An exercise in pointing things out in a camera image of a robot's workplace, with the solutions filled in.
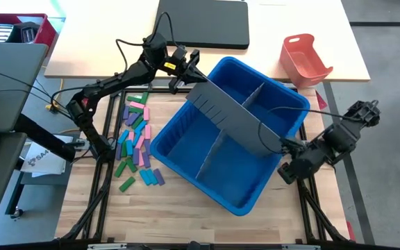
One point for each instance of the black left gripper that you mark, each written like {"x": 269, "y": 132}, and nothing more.
{"x": 177, "y": 71}

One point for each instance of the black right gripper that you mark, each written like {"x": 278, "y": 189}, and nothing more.
{"x": 302, "y": 165}

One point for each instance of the large blue plastic bin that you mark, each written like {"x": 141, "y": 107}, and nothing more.
{"x": 186, "y": 139}

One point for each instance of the orange plastic basket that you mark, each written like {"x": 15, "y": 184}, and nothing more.
{"x": 304, "y": 66}

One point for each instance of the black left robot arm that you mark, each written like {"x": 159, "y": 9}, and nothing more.
{"x": 123, "y": 76}

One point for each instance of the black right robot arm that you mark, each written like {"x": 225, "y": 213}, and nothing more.
{"x": 339, "y": 139}

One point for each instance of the red floor marker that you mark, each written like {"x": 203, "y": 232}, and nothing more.
{"x": 350, "y": 231}
{"x": 321, "y": 102}

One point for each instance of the black foam pad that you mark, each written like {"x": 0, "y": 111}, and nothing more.
{"x": 203, "y": 24}

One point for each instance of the green wooden block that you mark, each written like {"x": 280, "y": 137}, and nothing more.
{"x": 131, "y": 165}
{"x": 134, "y": 98}
{"x": 127, "y": 184}
{"x": 124, "y": 149}
{"x": 135, "y": 110}
{"x": 144, "y": 98}
{"x": 120, "y": 169}
{"x": 137, "y": 122}

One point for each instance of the pink wooden block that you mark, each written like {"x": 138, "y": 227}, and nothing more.
{"x": 131, "y": 136}
{"x": 137, "y": 105}
{"x": 140, "y": 142}
{"x": 148, "y": 132}
{"x": 141, "y": 159}
{"x": 146, "y": 113}

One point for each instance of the purple wooden block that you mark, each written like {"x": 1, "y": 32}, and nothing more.
{"x": 135, "y": 156}
{"x": 118, "y": 152}
{"x": 147, "y": 147}
{"x": 146, "y": 159}
{"x": 126, "y": 112}
{"x": 159, "y": 176}
{"x": 132, "y": 119}

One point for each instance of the light wooden side table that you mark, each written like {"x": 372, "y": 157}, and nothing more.
{"x": 92, "y": 27}

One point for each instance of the red plastic crate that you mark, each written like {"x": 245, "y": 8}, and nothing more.
{"x": 49, "y": 33}

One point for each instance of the black support bar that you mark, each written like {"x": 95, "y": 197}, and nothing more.
{"x": 33, "y": 132}

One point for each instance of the black toaster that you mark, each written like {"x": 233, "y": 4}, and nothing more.
{"x": 28, "y": 33}

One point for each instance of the white printed paper sheet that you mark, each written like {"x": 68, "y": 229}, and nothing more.
{"x": 42, "y": 161}

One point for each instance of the grey equipment cart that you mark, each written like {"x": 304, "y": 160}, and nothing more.
{"x": 9, "y": 69}

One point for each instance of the silver toaster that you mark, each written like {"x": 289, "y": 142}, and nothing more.
{"x": 1, "y": 33}

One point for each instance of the black cart leg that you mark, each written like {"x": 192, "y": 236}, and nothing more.
{"x": 14, "y": 194}

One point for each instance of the black caster wheel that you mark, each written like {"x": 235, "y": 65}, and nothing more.
{"x": 17, "y": 213}

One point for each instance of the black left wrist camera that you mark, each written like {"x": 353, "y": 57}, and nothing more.
{"x": 179, "y": 55}

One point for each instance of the silver frame bracket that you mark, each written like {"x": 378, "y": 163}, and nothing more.
{"x": 300, "y": 247}
{"x": 106, "y": 247}

